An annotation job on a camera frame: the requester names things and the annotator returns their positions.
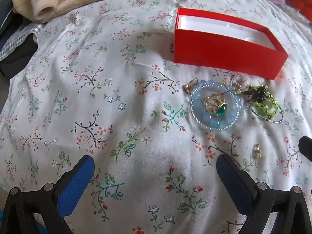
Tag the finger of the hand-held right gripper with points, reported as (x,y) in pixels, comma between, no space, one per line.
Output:
(306,146)

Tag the round green gem brooch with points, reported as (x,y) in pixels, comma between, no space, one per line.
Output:
(198,121)

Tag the black bead charm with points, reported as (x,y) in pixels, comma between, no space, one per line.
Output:
(258,95)

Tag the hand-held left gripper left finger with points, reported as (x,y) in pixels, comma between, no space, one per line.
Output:
(73,187)

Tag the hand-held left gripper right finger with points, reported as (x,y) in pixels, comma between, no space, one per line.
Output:
(229,175)

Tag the dark jacket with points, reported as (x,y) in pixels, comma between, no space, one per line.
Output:
(7,9)

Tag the red cardboard box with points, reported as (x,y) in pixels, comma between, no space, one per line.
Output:
(219,46)

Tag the grey checkered cloth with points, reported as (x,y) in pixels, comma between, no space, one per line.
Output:
(14,41)

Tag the white floral bed sheet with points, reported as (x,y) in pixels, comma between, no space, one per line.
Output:
(121,78)

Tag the black cloth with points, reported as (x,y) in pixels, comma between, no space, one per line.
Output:
(14,65)

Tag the small gold earring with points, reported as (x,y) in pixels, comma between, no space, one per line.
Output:
(257,151)

